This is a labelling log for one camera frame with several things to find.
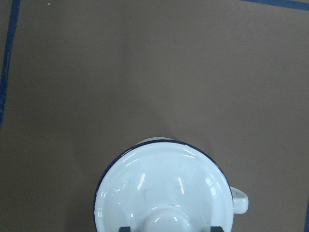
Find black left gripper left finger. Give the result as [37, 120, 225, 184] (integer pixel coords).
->
[120, 226, 131, 232]

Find white enamel cup lid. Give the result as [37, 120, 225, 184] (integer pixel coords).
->
[95, 139, 234, 232]

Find white enamel cup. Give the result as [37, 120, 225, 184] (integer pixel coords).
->
[95, 136, 249, 232]

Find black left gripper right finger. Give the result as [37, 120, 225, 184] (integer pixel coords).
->
[210, 226, 223, 232]

